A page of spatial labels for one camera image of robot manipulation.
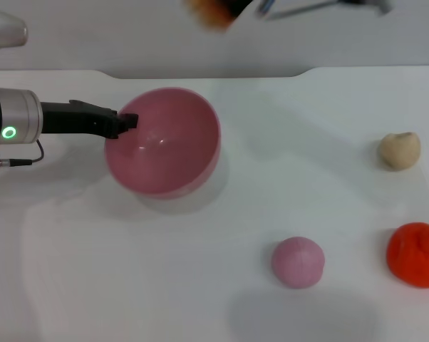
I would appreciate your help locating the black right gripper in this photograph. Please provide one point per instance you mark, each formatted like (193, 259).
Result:
(243, 5)

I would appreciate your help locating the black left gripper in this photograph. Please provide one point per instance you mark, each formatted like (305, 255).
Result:
(79, 119)

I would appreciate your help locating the orange striped bread roll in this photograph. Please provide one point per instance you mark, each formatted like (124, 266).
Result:
(209, 14)

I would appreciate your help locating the pink plastic bowl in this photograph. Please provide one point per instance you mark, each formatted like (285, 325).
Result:
(168, 149)

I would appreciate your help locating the red-orange round bread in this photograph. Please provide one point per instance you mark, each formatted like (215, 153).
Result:
(415, 254)

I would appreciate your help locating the beige heart-shaped bun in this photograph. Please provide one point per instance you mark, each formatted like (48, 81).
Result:
(399, 149)

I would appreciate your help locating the pink round bun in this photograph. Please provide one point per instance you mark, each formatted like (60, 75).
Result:
(297, 261)

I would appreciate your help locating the left wrist camera housing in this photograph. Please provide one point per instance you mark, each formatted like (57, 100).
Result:
(4, 33)

